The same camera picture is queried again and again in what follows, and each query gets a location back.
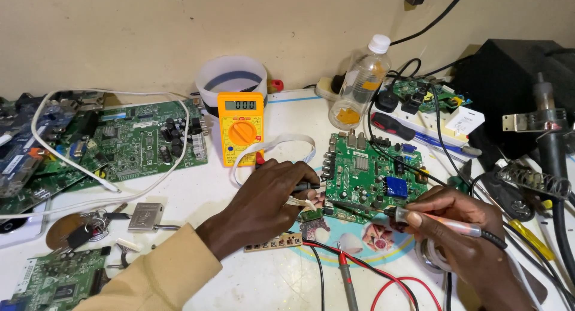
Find green board with black chip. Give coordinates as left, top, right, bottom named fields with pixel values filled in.
left=0, top=246, right=111, bottom=311

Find black soldering iron cord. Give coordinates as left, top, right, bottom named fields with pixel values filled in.
left=505, top=241, right=575, bottom=309

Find green power supply board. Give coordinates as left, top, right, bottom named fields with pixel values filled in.
left=390, top=76, right=473, bottom=115

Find black probe wire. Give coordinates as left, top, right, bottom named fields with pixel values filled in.
left=287, top=231, right=421, bottom=311

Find red probe wire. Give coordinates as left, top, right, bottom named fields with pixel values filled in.
left=302, top=241, right=444, bottom=311

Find person's right hand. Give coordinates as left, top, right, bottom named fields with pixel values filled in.
left=402, top=185, right=511, bottom=288

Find clear plastic bottle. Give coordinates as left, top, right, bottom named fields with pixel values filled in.
left=328, top=34, right=392, bottom=131

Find yellow handled screwdriver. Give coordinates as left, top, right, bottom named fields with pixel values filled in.
left=507, top=218, right=558, bottom=262

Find thin black cable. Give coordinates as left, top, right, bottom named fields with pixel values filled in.
left=367, top=70, right=451, bottom=188

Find black speaker box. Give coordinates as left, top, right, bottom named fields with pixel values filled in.
left=450, top=38, right=575, bottom=169

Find white power strip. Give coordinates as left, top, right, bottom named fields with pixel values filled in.
left=314, top=76, right=473, bottom=148

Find blue circuit board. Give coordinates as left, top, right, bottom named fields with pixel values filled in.
left=0, top=91, right=107, bottom=199

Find clear handled soldering iron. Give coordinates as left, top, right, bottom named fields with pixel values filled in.
left=332, top=200, right=509, bottom=251

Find brown button strip board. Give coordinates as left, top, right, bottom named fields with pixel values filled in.
left=243, top=232, right=303, bottom=253

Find black hot air wand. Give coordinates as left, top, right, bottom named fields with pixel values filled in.
left=502, top=72, right=575, bottom=276

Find black mains plug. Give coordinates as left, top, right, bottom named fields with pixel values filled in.
left=375, top=91, right=400, bottom=114

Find black wall cable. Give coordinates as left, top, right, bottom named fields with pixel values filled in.
left=389, top=0, right=472, bottom=47

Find white flat ribbon cable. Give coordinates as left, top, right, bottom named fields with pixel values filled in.
left=230, top=133, right=317, bottom=188

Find white connector with wires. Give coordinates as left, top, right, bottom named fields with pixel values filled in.
left=107, top=238, right=143, bottom=270

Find white flat device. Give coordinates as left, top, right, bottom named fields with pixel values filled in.
left=0, top=198, right=49, bottom=250

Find white plastic tub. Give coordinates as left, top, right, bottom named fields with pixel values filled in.
left=195, top=55, right=268, bottom=119

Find red and black screwdriver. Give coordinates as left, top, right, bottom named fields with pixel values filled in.
left=370, top=111, right=417, bottom=142

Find silver padlock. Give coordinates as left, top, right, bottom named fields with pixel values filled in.
left=128, top=202, right=181, bottom=233

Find bunch of keys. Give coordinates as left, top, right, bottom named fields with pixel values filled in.
left=45, top=202, right=132, bottom=252

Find person's left hand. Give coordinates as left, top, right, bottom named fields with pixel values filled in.
left=196, top=158, right=321, bottom=261

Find green handled cutters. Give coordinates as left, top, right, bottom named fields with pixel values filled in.
left=447, top=159, right=473, bottom=191

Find large green circuit board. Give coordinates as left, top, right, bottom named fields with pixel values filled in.
left=66, top=98, right=210, bottom=194

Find solder wire spool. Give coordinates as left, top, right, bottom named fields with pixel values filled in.
left=414, top=238, right=455, bottom=274

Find white labelled adapter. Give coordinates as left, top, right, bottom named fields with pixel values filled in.
left=444, top=105, right=486, bottom=137

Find long white cable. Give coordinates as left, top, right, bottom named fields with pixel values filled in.
left=0, top=88, right=191, bottom=220

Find small green board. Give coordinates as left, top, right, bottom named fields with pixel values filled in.
left=299, top=208, right=324, bottom=223

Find spring soldering iron stand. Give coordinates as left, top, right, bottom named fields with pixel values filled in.
left=493, top=160, right=574, bottom=202

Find black handled pointed tool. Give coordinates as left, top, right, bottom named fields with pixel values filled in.
left=292, top=182, right=328, bottom=195

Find red multimeter probe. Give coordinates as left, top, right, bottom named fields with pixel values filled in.
left=336, top=241, right=360, bottom=311

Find white wire bundle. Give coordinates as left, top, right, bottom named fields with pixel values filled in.
left=285, top=195, right=319, bottom=212

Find yellow digital multimeter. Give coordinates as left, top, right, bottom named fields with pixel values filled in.
left=217, top=92, right=266, bottom=168

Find green board with blue module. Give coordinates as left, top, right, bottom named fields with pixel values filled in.
left=322, top=129, right=430, bottom=225

